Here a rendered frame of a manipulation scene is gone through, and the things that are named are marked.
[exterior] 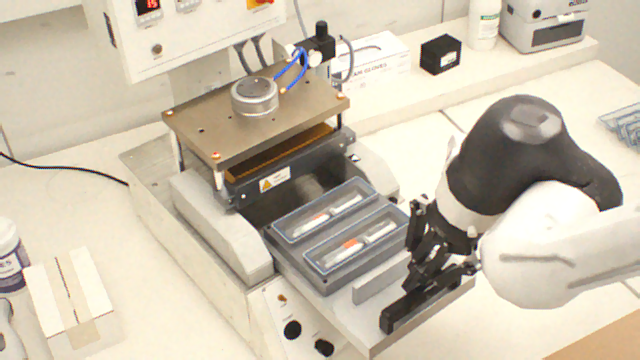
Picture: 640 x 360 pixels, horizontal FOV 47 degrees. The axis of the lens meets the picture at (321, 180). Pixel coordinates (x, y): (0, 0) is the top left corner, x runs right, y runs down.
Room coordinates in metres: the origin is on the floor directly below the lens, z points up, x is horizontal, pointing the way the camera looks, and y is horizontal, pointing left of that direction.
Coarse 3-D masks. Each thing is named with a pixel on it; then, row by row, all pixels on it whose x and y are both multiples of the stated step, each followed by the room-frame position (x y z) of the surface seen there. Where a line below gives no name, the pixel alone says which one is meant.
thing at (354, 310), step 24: (264, 240) 0.84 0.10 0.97; (288, 264) 0.79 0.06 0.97; (384, 264) 0.78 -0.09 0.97; (312, 288) 0.74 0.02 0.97; (360, 288) 0.70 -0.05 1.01; (384, 288) 0.73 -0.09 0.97; (456, 288) 0.72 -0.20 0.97; (336, 312) 0.69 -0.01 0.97; (360, 312) 0.69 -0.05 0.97; (432, 312) 0.69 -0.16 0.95; (360, 336) 0.64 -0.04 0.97; (384, 336) 0.64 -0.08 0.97
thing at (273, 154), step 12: (300, 132) 1.01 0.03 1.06; (312, 132) 1.01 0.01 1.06; (324, 132) 1.01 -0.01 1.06; (276, 144) 0.98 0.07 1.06; (288, 144) 0.98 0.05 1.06; (300, 144) 0.98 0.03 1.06; (252, 156) 0.95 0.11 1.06; (264, 156) 0.95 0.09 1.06; (276, 156) 0.95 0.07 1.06; (228, 168) 0.93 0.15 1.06; (240, 168) 0.92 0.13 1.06; (252, 168) 0.92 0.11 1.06; (228, 180) 0.92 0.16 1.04
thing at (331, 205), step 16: (336, 192) 0.92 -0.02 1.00; (352, 192) 0.91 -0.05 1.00; (368, 192) 0.91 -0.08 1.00; (304, 208) 0.88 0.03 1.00; (320, 208) 0.88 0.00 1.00; (336, 208) 0.88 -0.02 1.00; (272, 224) 0.85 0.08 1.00; (288, 224) 0.84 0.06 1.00; (304, 224) 0.84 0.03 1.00; (320, 224) 0.84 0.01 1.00; (288, 240) 0.81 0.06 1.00
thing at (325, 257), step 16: (384, 208) 0.87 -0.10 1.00; (368, 224) 0.83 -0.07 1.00; (384, 224) 0.83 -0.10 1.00; (400, 224) 0.83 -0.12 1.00; (336, 240) 0.80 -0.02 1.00; (352, 240) 0.80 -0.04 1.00; (368, 240) 0.80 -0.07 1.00; (320, 256) 0.77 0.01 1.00; (336, 256) 0.77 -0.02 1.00; (352, 256) 0.77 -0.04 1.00
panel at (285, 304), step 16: (272, 288) 0.79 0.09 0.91; (288, 288) 0.80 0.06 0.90; (272, 304) 0.77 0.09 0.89; (288, 304) 0.78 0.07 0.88; (304, 304) 0.80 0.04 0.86; (272, 320) 0.76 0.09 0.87; (288, 320) 0.77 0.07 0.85; (304, 320) 0.78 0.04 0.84; (320, 320) 0.79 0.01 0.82; (304, 336) 0.77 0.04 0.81; (320, 336) 0.78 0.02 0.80; (336, 336) 0.79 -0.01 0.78; (288, 352) 0.74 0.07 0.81; (304, 352) 0.75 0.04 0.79
